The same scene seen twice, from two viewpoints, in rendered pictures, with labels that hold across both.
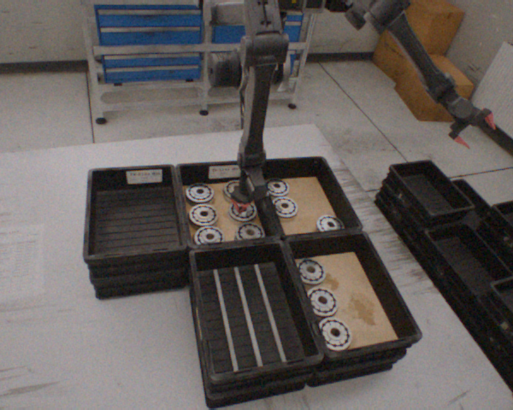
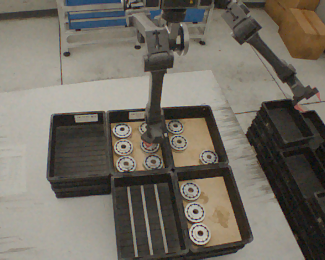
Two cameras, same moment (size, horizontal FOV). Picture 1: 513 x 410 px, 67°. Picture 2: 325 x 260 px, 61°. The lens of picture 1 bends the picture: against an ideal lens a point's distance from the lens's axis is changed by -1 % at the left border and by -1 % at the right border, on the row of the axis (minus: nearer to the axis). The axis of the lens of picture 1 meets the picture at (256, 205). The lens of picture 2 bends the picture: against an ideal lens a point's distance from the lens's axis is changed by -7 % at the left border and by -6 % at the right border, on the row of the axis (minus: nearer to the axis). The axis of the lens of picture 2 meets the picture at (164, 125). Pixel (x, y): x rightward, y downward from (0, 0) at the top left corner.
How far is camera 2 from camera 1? 30 cm
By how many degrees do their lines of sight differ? 7
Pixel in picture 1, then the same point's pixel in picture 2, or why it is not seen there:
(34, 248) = (20, 161)
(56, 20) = not seen: outside the picture
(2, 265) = (3, 171)
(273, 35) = (163, 54)
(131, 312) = (77, 207)
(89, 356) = (52, 233)
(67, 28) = not seen: outside the picture
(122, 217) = (72, 146)
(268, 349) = (157, 241)
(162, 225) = (96, 153)
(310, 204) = (198, 139)
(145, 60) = (97, 13)
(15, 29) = not seen: outside the picture
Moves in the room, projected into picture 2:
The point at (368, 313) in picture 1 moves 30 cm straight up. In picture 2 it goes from (225, 219) to (246, 194)
